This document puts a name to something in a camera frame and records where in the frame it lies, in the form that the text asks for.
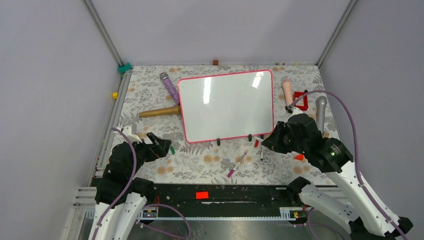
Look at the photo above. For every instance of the black marker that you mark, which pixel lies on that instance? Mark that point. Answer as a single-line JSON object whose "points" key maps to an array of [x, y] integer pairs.
{"points": [[262, 154]]}

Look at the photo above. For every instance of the pink framed whiteboard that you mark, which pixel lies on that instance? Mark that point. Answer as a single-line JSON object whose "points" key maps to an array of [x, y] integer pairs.
{"points": [[227, 106]]}

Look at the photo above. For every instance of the orange wedge block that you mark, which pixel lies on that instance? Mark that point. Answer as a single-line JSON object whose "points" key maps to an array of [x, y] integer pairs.
{"points": [[299, 157]]}

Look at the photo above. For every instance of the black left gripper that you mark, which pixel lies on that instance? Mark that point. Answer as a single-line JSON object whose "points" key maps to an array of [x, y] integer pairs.
{"points": [[159, 147]]}

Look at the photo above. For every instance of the purple glitter microphone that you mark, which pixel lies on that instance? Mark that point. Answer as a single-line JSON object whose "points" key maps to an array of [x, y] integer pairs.
{"points": [[164, 77]]}

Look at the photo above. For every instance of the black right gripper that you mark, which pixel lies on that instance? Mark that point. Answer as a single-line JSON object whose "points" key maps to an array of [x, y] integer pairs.
{"points": [[273, 141]]}

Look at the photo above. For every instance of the floral table mat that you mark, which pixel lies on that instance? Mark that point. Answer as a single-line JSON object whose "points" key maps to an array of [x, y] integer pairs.
{"points": [[204, 162]]}

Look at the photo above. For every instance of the purple marker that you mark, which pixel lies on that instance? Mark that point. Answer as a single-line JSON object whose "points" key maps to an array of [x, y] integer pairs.
{"points": [[236, 165]]}

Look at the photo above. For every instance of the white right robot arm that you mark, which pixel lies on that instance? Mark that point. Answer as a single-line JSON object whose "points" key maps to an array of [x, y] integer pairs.
{"points": [[365, 217]]}

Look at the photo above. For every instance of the silver microphone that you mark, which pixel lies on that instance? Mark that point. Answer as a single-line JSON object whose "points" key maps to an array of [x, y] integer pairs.
{"points": [[321, 104]]}

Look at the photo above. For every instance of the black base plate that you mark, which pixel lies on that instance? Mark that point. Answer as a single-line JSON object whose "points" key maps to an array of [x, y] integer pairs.
{"points": [[208, 201]]}

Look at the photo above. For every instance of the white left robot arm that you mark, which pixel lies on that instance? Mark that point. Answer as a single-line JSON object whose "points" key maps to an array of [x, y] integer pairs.
{"points": [[120, 195]]}

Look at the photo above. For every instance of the teal block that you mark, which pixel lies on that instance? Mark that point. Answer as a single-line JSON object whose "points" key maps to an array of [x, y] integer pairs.
{"points": [[124, 68]]}

